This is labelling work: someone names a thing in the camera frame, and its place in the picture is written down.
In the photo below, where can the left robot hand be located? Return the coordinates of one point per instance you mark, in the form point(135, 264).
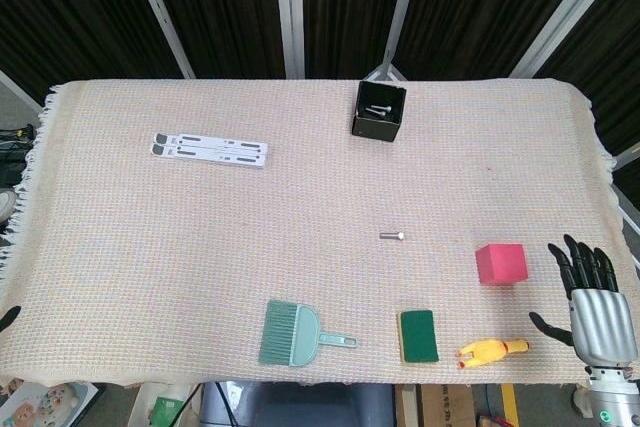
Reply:
point(8, 318)

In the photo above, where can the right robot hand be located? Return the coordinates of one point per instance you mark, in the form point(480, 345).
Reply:
point(600, 319)

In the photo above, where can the small silver bolt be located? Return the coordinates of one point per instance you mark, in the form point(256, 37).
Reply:
point(392, 235)

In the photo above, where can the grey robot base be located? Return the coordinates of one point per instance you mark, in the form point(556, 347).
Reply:
point(300, 404)

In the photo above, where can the white folding laptop stand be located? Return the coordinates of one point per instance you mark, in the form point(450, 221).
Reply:
point(210, 151)

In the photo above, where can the silver screw in box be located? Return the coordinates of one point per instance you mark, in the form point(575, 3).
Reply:
point(376, 107)
point(375, 113)

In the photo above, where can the colourful printed toy box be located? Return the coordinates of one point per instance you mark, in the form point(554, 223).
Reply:
point(45, 404)

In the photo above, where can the red foam cube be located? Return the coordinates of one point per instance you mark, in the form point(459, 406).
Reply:
point(501, 264)

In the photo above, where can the white sneaker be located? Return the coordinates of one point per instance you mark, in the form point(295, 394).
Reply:
point(6, 204)

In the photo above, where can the yellow rubber chicken toy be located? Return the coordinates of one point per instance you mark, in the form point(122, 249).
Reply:
point(487, 349)

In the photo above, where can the green and yellow sponge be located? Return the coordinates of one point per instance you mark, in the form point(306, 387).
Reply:
point(419, 337)

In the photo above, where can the green packet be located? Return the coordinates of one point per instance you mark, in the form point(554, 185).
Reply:
point(167, 412)

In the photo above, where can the brown cardboard box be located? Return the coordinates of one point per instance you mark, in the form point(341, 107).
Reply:
point(435, 406)

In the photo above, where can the beige woven tablecloth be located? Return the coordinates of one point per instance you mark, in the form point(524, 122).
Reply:
point(250, 247)

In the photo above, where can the teal mini brush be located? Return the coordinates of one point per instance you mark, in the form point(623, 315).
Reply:
point(279, 332)

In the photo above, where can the black open cardboard box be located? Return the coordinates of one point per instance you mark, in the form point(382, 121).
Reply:
point(377, 114)

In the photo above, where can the black pleated curtain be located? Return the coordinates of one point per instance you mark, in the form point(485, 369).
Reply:
point(230, 7)

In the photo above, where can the white metal frame beam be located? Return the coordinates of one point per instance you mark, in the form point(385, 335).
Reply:
point(565, 12)
point(402, 12)
point(160, 12)
point(291, 12)

